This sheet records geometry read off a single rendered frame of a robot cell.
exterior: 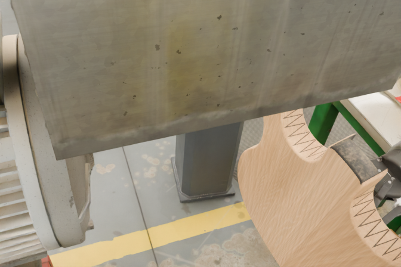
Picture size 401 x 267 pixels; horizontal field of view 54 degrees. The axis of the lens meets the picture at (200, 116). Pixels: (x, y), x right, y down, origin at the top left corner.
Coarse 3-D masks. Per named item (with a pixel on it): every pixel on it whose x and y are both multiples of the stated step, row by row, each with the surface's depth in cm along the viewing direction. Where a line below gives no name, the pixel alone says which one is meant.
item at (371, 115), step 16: (368, 96) 109; (384, 96) 109; (352, 112) 106; (368, 112) 104; (384, 112) 104; (400, 112) 105; (368, 128) 102; (384, 128) 100; (400, 128) 100; (368, 144) 105; (384, 144) 97
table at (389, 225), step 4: (400, 216) 175; (392, 220) 180; (396, 220) 177; (400, 220) 175; (388, 224) 183; (392, 224) 180; (396, 224) 178; (400, 224) 176; (392, 228) 181; (396, 228) 179; (400, 228) 179; (396, 232) 181; (400, 232) 184
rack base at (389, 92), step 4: (396, 84) 111; (396, 88) 110; (388, 92) 109; (392, 92) 108; (396, 92) 109; (400, 92) 109; (392, 96) 108; (396, 96) 108; (396, 100) 107; (400, 104) 106
